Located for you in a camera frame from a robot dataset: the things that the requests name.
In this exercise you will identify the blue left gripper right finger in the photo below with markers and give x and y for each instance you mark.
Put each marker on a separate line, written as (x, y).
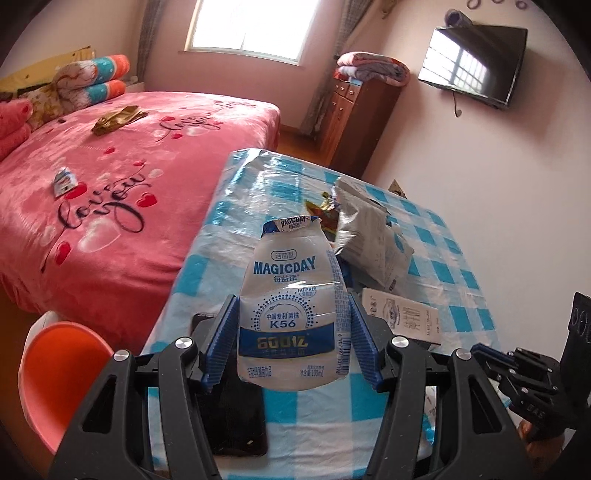
(366, 350)

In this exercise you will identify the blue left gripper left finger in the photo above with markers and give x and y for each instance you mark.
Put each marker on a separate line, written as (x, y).
(217, 337)

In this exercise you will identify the white Magicday yogurt pouch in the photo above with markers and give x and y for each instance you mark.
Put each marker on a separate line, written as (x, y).
(294, 328)

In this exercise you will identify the grey wet wipes pack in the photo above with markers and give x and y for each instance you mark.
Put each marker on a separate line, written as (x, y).
(367, 239)

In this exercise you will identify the yellow snack bag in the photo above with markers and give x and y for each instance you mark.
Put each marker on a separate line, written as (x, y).
(327, 212)

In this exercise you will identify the orange plastic trash bin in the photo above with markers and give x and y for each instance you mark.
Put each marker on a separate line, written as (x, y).
(59, 363)

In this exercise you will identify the person's right hand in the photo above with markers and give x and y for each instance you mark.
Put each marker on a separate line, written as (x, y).
(551, 458)

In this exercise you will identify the blue checkered tablecloth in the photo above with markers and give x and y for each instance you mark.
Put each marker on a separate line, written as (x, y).
(328, 432)

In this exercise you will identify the black smartphone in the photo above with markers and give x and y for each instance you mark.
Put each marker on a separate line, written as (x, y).
(232, 413)

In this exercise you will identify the pink love you bedspread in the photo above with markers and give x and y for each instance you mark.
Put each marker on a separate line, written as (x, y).
(106, 254)

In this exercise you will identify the small silver wrapper on bed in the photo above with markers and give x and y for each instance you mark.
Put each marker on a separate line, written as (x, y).
(64, 182)

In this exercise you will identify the olive cloth on bed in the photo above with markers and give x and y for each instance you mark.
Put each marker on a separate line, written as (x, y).
(114, 120)

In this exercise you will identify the brown wooden cabinet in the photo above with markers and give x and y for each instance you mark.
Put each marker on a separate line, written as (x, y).
(356, 117)

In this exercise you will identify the rolled colourful quilt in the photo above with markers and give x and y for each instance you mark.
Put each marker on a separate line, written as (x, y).
(85, 83)

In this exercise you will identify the pink folded pillows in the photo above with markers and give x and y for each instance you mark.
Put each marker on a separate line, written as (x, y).
(14, 127)

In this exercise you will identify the folded blanket on cabinet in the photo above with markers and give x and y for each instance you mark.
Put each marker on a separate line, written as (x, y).
(366, 66)

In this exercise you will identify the bright window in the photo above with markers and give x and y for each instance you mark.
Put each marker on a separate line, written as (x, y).
(273, 30)

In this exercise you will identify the yellow headboard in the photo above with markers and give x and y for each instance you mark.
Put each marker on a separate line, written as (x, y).
(40, 73)

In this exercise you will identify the grey checked curtain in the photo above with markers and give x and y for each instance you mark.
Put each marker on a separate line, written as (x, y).
(352, 15)

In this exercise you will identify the wall mounted black television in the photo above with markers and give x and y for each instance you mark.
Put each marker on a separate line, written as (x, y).
(482, 62)

